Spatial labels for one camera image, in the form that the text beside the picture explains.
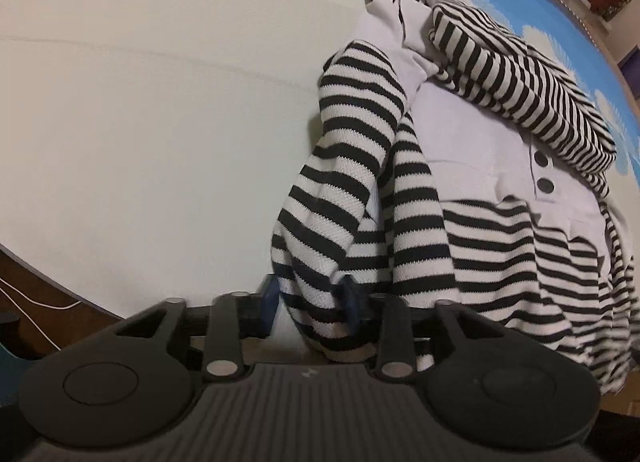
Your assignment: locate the black white striped hooded garment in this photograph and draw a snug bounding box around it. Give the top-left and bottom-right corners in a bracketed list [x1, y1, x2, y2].
[271, 0, 639, 393]

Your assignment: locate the blue white patterned bed cover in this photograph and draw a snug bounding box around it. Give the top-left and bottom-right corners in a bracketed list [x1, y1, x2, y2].
[1, 0, 639, 317]

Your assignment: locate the white cable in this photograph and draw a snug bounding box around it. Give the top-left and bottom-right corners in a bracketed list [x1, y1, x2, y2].
[0, 275, 84, 354]

